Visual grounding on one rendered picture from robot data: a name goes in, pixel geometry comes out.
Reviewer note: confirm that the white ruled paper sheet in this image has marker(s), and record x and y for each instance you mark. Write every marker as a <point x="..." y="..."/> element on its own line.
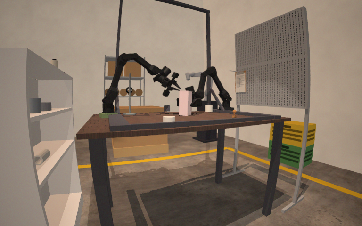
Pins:
<point x="241" y="83"/>

